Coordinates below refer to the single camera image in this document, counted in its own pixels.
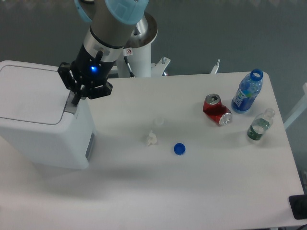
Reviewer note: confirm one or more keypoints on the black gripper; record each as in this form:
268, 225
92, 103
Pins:
86, 70

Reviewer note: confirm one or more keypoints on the white push-button trash can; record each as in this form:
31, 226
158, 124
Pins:
38, 119

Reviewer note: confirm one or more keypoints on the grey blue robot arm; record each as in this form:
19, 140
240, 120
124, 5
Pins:
112, 25

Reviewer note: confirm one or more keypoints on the crushed red soda can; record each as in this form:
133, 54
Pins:
216, 111

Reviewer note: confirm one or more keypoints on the clear transparent bottle cap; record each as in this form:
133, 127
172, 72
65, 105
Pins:
159, 121

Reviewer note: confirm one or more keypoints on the crumpled white paper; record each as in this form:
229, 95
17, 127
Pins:
151, 138

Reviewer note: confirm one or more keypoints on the blue bottle cap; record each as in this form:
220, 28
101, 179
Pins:
179, 149

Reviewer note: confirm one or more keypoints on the blue plastic drink bottle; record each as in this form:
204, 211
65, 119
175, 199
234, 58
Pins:
248, 90

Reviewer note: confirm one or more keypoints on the clear green-label water bottle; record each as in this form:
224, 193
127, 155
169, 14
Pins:
261, 124

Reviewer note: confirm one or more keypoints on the black device at edge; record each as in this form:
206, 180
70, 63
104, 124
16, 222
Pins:
298, 205

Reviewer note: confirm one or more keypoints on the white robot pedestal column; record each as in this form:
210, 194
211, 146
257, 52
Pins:
136, 57

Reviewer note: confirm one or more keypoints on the white frame leg right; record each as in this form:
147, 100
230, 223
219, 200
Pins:
297, 110

